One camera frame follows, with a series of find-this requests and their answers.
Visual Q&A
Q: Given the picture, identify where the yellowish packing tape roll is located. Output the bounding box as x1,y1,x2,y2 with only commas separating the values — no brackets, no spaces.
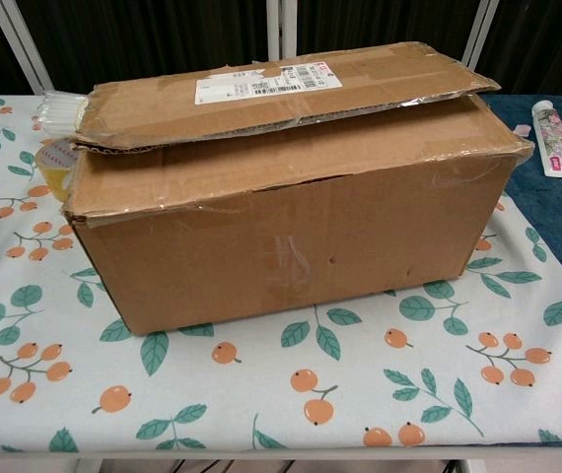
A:
37,138,83,202

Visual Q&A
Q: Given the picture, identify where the brown cardboard box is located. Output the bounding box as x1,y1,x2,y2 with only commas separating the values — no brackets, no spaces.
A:
62,40,533,337

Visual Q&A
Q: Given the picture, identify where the fruit and leaf print tablecloth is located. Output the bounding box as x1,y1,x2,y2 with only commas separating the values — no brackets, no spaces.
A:
0,93,562,452

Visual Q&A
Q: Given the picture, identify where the floral white toothpaste tube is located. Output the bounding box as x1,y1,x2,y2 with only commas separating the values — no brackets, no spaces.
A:
530,100,562,181

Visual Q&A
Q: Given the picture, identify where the white metal frame post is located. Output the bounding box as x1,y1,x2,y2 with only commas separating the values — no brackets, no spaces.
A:
457,0,502,76
265,0,299,59
0,0,48,96

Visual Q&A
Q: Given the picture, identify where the dark blue cloth mat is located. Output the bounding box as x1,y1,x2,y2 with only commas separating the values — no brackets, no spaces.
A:
477,93,562,297

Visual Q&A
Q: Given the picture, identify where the bundle of white straws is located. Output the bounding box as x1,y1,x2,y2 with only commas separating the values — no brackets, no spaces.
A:
34,91,97,137

